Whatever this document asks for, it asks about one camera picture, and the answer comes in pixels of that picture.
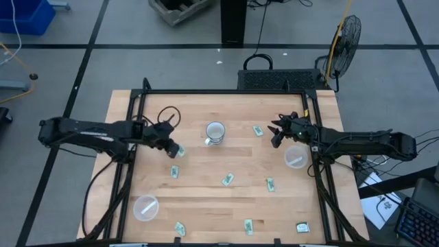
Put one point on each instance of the black tall tower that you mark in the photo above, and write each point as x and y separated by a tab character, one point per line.
233	20

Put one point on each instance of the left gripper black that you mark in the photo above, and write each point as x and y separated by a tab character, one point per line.
159	133

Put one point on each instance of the black aluminium table frame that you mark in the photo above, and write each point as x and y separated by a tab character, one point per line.
219	91

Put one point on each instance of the white paper sheet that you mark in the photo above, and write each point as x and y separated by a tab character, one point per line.
377	206

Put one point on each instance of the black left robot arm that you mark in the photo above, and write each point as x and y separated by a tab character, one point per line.
85	132

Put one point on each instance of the blue plastic bin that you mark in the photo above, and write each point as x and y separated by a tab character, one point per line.
25	15

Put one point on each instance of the black floor fan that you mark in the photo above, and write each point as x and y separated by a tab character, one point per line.
345	43

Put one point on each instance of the blue and white mug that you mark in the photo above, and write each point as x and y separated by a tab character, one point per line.
215	133

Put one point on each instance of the grey wooden crate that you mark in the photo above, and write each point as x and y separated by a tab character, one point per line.
175	10

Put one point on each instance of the black perforated case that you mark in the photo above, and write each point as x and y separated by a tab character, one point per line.
279	79

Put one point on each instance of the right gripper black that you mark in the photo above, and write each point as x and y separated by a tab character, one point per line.
300	128

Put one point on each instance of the white sweetener packet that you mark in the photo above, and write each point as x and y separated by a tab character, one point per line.
149	207
295	160

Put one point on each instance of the clear plastic bowl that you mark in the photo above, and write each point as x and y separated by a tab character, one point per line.
296	156
145	208

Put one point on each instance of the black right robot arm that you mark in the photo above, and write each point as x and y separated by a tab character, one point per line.
360	140

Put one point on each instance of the green sweetener packet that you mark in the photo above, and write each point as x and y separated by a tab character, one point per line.
270	184
303	227
180	228
227	179
181	151
175	171
258	130
248	226

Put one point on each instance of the backlit keyboard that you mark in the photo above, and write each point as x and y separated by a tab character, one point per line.
418	223

